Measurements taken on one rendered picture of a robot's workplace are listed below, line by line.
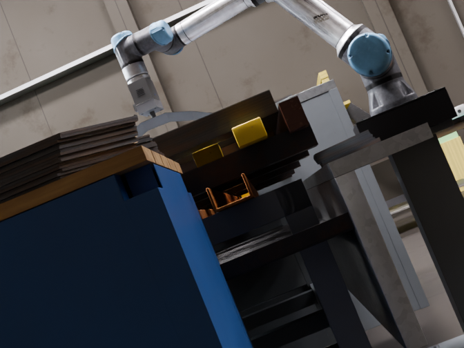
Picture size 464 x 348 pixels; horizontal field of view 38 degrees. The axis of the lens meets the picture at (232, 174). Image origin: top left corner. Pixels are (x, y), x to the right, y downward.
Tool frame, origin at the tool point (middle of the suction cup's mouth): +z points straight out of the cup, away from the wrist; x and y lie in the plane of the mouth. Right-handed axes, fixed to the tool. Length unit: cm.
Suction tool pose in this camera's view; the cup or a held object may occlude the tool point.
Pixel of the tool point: (157, 125)
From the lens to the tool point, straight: 218.9
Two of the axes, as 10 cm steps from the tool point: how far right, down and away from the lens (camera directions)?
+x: 9.1, -3.9, -1.6
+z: 3.8, 9.2, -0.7
